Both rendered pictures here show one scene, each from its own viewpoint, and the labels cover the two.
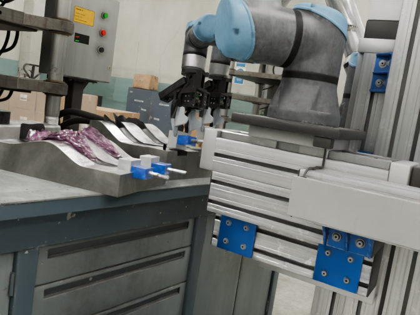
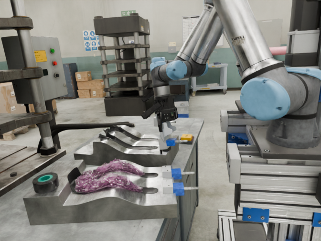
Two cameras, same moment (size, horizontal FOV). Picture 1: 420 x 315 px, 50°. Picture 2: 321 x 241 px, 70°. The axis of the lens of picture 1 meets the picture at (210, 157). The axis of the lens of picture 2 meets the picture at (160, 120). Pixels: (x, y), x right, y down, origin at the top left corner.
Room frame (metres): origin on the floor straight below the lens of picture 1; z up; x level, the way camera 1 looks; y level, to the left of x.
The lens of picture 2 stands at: (0.42, 0.44, 1.34)
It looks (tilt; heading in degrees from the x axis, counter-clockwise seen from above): 17 degrees down; 342
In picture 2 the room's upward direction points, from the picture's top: 4 degrees counter-clockwise
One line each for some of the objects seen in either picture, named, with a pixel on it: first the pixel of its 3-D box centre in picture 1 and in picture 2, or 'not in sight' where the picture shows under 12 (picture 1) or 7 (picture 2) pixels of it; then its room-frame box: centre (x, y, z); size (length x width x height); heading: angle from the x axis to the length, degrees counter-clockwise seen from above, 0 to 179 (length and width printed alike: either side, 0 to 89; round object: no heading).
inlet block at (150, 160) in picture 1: (164, 169); (178, 173); (1.19, 0.12, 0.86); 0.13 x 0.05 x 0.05; 71
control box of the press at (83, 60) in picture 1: (67, 147); (53, 144); (2.15, 0.69, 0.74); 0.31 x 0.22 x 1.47; 144
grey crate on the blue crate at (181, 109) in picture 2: not in sight; (172, 107); (4.37, -1.12, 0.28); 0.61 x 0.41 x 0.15; 63
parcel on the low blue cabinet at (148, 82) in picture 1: (145, 82); not in sight; (8.80, 1.46, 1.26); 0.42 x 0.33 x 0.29; 63
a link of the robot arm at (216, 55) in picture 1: (222, 49); (159, 67); (1.67, 0.01, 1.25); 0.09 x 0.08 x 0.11; 70
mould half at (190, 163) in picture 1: (139, 144); (127, 145); (1.56, 0.25, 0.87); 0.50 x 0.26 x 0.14; 54
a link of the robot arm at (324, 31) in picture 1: (312, 41); (295, 88); (0.94, -0.17, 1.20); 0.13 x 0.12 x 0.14; 106
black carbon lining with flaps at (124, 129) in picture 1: (142, 131); (128, 137); (1.55, 0.25, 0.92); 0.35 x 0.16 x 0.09; 54
